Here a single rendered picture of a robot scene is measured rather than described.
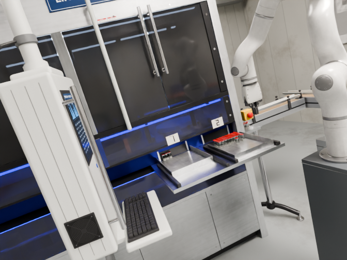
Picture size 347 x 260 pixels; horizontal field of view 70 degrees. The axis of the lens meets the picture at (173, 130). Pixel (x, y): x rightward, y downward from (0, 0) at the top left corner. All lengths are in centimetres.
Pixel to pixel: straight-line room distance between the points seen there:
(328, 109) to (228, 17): 401
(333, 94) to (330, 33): 24
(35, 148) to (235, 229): 154
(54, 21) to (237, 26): 402
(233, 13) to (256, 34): 386
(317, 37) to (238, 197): 122
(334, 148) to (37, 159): 122
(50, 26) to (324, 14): 130
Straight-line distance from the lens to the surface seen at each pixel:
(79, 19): 157
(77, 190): 102
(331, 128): 129
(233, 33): 508
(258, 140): 164
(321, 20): 122
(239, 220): 206
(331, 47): 125
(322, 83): 117
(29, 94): 98
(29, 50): 121
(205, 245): 200
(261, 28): 133
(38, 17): 159
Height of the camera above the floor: 142
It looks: 12 degrees down
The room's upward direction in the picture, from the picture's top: 16 degrees counter-clockwise
